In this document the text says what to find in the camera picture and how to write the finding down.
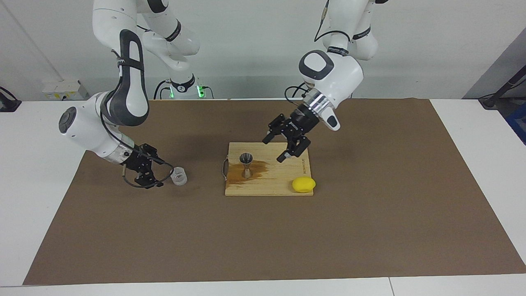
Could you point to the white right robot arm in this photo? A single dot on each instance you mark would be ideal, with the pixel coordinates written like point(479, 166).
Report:
point(127, 90)

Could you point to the black clamp base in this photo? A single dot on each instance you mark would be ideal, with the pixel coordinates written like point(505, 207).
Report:
point(8, 105)

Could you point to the clear plastic cup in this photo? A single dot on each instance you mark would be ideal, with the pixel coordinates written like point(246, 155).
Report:
point(179, 176)

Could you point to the white wall socket box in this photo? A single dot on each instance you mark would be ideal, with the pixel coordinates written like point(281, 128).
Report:
point(61, 88)

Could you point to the steel jigger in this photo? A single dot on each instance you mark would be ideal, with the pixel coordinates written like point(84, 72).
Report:
point(246, 157)

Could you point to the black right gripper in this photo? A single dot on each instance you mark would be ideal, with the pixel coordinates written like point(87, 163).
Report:
point(141, 162)

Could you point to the brown table mat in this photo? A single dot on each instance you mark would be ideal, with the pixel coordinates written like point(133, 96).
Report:
point(263, 238)

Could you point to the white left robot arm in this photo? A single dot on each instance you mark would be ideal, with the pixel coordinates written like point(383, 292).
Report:
point(341, 78)

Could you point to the black stand leg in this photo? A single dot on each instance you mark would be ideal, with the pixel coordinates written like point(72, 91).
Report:
point(489, 100)

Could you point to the stained wooden cutting board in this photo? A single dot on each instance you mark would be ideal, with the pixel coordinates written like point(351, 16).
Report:
point(279, 181)

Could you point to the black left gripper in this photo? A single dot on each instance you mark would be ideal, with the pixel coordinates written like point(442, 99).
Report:
point(298, 127)

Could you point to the blue crate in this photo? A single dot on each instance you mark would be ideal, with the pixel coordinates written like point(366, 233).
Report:
point(518, 123)

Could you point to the yellow lemon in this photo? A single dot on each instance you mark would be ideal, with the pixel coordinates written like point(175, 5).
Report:
point(303, 184)

